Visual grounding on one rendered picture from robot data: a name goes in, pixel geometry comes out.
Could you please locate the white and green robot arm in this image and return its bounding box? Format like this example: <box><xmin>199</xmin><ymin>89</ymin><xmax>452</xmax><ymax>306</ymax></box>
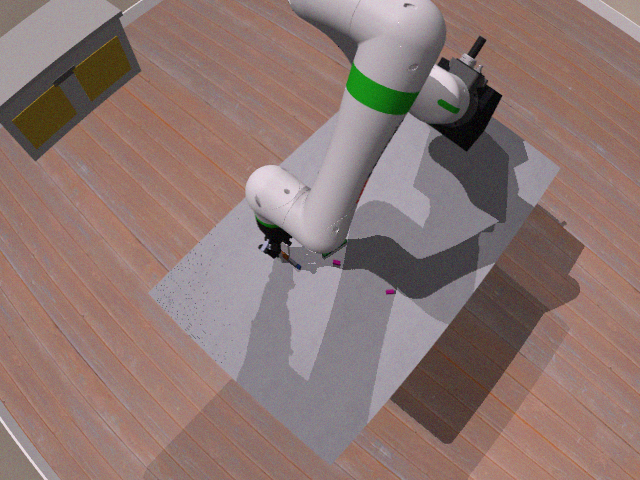
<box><xmin>245</xmin><ymin>0</ymin><xmax>488</xmax><ymax>254</ymax></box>

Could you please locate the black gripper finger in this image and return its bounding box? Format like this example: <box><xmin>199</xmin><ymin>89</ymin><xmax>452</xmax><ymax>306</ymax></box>
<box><xmin>281</xmin><ymin>235</ymin><xmax>293</xmax><ymax>254</ymax></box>
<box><xmin>258</xmin><ymin>239</ymin><xmax>283</xmax><ymax>262</ymax></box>

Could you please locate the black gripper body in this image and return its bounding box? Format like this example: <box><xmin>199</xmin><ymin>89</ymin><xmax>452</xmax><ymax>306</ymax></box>
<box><xmin>264</xmin><ymin>233</ymin><xmax>289</xmax><ymax>244</ymax></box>

